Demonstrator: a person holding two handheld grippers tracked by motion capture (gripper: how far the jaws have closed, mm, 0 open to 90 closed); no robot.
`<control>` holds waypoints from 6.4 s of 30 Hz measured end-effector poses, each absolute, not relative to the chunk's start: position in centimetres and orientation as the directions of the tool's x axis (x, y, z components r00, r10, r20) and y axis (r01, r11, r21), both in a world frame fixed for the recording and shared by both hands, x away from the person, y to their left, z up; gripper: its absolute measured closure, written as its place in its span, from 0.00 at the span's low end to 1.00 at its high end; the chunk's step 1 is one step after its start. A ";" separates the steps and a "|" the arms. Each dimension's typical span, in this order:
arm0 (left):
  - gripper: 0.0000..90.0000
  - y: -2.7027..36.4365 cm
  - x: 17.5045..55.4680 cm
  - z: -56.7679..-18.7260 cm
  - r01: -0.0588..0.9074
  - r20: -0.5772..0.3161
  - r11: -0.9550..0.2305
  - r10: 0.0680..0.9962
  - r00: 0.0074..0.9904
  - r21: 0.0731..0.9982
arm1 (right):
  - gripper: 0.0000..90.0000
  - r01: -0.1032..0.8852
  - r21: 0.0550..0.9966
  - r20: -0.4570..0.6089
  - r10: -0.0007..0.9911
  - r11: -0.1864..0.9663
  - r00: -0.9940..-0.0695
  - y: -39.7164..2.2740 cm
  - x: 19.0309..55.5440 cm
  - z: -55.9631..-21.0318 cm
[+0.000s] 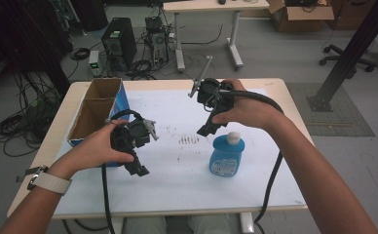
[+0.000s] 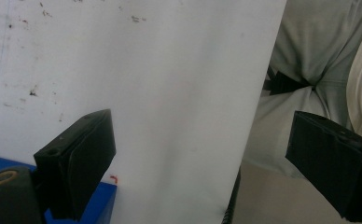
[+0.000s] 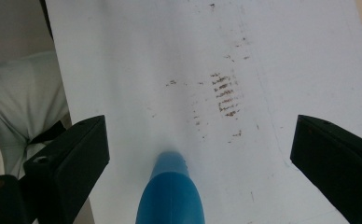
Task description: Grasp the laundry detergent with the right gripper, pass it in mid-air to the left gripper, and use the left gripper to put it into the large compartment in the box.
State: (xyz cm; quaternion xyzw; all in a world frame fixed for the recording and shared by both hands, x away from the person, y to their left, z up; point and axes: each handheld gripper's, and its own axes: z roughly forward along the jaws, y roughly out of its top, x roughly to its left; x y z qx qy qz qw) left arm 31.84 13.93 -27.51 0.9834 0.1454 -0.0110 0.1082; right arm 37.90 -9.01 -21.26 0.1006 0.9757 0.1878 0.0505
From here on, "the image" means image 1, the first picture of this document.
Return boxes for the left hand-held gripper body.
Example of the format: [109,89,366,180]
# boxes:
[109,117,160,155]

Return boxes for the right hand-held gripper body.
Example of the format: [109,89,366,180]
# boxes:
[188,55,236,114]

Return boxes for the blue bottle with white cap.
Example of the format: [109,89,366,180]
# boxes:
[208,131,246,178]

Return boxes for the blue cardboard box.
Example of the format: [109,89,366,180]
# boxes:
[67,77,132,168]

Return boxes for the person's left hand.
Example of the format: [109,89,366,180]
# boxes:
[49,119,136,181]

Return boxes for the person's right hand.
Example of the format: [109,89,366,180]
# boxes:
[210,79,287,131]

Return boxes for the white table mat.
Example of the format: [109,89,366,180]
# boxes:
[53,87,308,218]

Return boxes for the open grey computer case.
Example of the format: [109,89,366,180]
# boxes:
[144,16,170,66]

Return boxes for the small white power supply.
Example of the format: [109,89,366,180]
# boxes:
[88,49,101,78]

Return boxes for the wristwatch with white band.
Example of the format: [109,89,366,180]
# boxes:
[15,165,73,196]

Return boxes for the white desk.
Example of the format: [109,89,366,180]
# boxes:
[162,0,271,73]

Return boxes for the black computer tower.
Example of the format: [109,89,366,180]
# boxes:
[100,17,138,71]

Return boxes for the white table leg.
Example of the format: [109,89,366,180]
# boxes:
[240,213,255,234]

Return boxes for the open brown cardboard box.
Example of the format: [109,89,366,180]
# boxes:
[267,0,336,33]

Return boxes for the grey floor mat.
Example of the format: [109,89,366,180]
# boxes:
[285,81,376,137]

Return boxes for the black office chair base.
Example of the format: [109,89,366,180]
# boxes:
[318,43,378,74]

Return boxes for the left hand-held gripper cable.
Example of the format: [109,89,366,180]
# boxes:
[100,109,145,234]

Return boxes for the thin black floor cable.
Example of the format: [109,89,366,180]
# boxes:
[180,23,224,47]

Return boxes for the tangled black cables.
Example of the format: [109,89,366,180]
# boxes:
[125,58,160,81]

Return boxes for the coiled black cable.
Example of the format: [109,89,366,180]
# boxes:
[69,47,92,61]

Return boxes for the black cable bundle on floor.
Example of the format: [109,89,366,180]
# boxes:
[0,72,63,158]

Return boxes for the black metal stand post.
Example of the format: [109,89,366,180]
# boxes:
[306,0,378,113]

